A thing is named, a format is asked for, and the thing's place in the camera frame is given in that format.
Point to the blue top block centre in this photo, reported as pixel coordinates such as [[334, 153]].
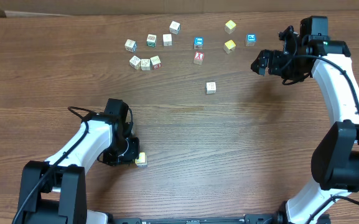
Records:
[[198, 43]]

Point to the green side wooden block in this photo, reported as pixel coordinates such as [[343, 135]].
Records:
[[151, 40]]

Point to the blue top block right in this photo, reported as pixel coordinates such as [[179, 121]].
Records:
[[250, 40]]

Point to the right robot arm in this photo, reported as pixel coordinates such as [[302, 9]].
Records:
[[335, 162]]

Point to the wooden block yellow side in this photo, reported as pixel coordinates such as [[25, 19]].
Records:
[[141, 161]]

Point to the blue block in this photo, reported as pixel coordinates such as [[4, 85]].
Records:
[[250, 40], [198, 43]]

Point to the cardboard sheet at back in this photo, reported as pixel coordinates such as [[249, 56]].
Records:
[[111, 7]]

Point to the plain wooden block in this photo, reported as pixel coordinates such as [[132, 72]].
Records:
[[167, 40], [211, 88]]

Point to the wooden block red side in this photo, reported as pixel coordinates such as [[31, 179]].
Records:
[[155, 62]]

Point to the red letter wooden block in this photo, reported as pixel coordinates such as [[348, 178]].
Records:
[[198, 58]]

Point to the plain wooden block upper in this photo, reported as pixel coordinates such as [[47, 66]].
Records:
[[167, 40]]

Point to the wooden block far left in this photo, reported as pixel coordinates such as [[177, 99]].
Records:
[[130, 45]]

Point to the yellow top block upper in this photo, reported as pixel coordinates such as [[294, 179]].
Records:
[[230, 27]]

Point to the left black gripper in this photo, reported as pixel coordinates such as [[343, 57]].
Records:
[[132, 148]]

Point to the yellow top block lower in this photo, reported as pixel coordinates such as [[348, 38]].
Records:
[[229, 46]]

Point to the wooden block elephant picture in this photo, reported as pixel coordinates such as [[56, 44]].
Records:
[[145, 64]]

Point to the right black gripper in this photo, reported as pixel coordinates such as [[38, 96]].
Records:
[[270, 60]]

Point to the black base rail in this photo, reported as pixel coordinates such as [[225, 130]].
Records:
[[191, 221]]

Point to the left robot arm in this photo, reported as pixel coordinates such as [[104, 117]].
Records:
[[54, 190]]

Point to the wooden block top centre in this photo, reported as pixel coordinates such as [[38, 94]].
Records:
[[174, 27]]

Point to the wooden block letter X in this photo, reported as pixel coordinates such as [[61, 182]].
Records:
[[135, 62]]

